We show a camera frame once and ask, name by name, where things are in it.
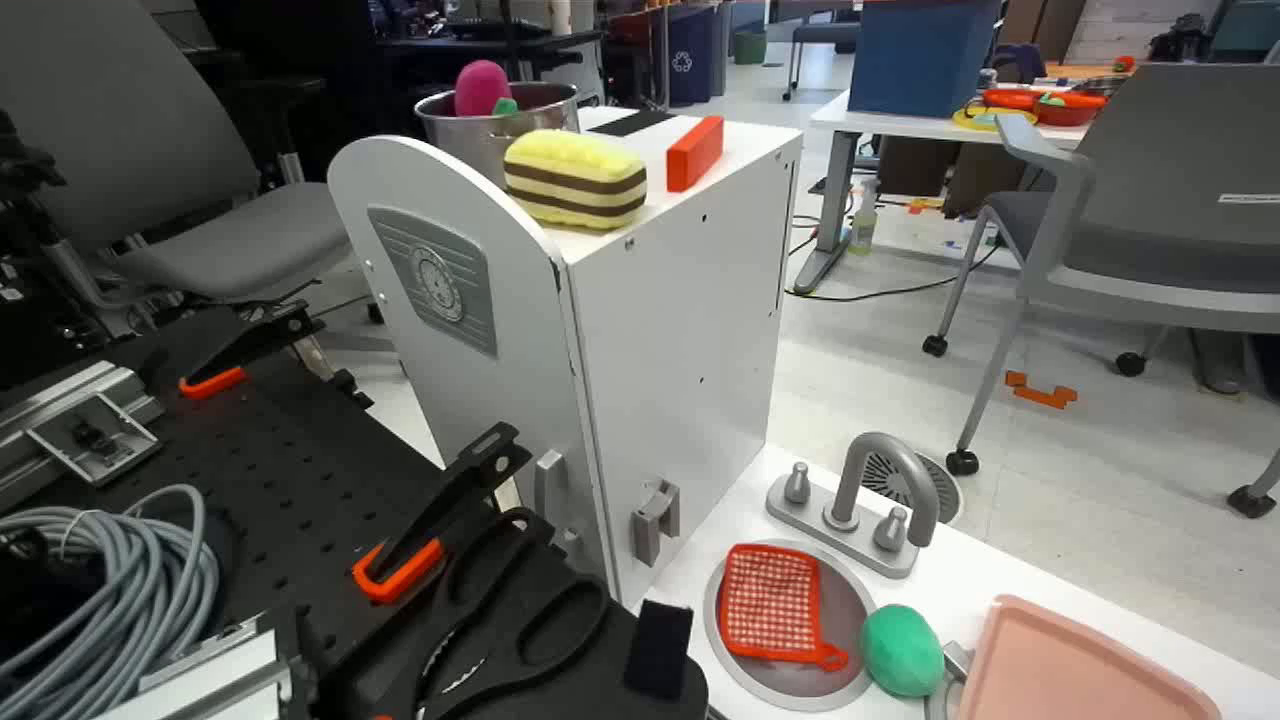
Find small black block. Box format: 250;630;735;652
619;595;694;703

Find black flat patch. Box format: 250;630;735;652
582;105;677;138

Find green plush ball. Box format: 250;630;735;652
855;600;949;703

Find orange tray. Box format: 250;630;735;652
979;84;1113;129

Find silver metal pot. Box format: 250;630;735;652
411;75;582;189

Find white sink counter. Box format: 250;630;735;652
636;436;1280;720

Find grey toy faucet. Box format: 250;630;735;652
758;427;945;583

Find white toy kitchen cabinet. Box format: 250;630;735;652
324;100;802;612

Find grey cabinet latch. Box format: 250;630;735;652
629;475;684;567

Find orange rectangular block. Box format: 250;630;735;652
665;113;728;194

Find black scissors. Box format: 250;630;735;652
402;502;615;720

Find orange floor marker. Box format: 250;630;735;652
998;368;1079;411

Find white desk with grey legs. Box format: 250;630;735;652
784;88;1093;299

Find grey wheeled chair with armrests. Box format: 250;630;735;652
920;56;1280;522

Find grey office chair with armless seat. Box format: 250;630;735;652
0;0;355;316

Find grey cable bundle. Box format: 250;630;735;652
0;481;224;720

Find orange mesh basket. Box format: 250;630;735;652
711;540;855;677

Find black clamp with orange handle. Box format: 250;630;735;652
347;421;535;609
177;299;328;409

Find blue recycling bin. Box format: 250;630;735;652
665;5;733;113

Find silver aluminium extrusion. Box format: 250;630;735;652
0;355;163;517

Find round grey sink basin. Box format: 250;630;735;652
701;536;885;714

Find silver metal bracket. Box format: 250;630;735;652
96;616;290;720

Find clear spray bottle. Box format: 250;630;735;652
842;173;885;260

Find black floor cable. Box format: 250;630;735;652
784;236;1003;307

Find yellow brown striped sponge plush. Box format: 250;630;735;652
499;123;653;236

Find pink ball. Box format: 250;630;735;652
451;56;514;121

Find pink plastic tray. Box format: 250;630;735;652
952;590;1222;720

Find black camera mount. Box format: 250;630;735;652
0;113;83;391

